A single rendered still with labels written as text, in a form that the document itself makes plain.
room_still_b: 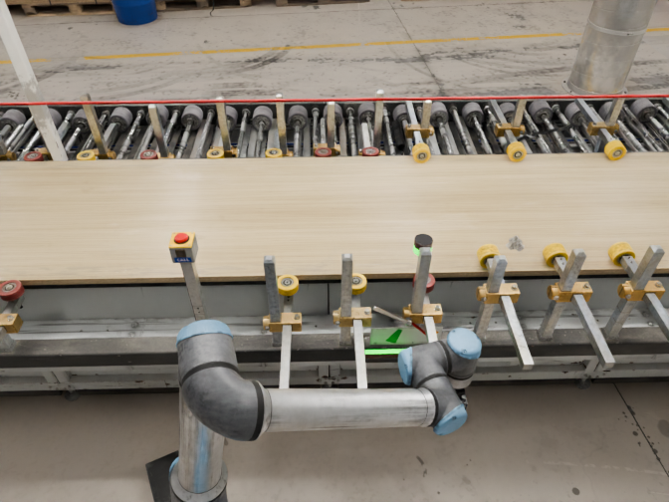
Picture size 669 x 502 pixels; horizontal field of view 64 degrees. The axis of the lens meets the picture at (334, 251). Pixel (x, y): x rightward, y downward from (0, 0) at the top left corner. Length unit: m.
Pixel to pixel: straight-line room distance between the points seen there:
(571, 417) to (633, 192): 1.08
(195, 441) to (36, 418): 1.73
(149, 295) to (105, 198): 0.53
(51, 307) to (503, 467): 2.03
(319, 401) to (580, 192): 1.76
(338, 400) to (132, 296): 1.27
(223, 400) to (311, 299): 1.15
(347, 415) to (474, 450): 1.53
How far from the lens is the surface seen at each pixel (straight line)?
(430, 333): 1.87
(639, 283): 2.08
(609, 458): 2.85
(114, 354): 2.15
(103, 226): 2.37
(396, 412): 1.25
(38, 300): 2.41
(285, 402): 1.11
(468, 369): 1.48
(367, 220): 2.21
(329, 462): 2.56
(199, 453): 1.40
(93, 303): 2.34
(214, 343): 1.12
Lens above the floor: 2.31
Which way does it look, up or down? 43 degrees down
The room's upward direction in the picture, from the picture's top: straight up
